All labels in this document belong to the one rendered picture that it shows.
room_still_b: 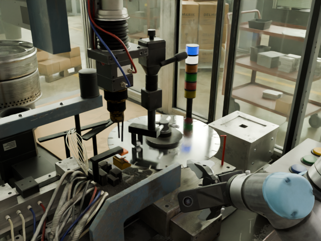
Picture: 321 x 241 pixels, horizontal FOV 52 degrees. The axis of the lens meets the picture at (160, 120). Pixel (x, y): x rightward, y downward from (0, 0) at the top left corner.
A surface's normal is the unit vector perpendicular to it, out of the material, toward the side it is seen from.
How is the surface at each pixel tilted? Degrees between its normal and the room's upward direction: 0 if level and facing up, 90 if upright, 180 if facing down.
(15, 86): 90
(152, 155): 0
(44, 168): 0
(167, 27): 90
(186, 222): 0
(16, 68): 90
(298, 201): 57
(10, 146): 90
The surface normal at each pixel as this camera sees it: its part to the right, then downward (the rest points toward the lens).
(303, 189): 0.37, -0.15
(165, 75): -0.73, 0.29
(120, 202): 0.69, 0.32
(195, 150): 0.01, -0.90
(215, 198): -0.15, -0.09
